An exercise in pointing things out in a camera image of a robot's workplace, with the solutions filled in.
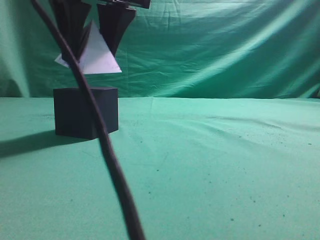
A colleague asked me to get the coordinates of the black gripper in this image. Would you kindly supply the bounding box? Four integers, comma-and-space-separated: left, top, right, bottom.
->
49, 0, 151, 61

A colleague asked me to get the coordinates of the white square pyramid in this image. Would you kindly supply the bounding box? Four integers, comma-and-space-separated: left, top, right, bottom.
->
54, 19, 123, 75

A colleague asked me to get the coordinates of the dark purple cube block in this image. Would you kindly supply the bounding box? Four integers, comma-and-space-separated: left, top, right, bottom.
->
53, 87, 119, 140

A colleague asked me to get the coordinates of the green cloth backdrop and cover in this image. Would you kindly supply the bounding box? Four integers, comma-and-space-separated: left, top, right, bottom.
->
0, 0, 320, 240

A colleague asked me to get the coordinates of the black cable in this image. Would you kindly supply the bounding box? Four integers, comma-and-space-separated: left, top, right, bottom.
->
30, 0, 147, 240

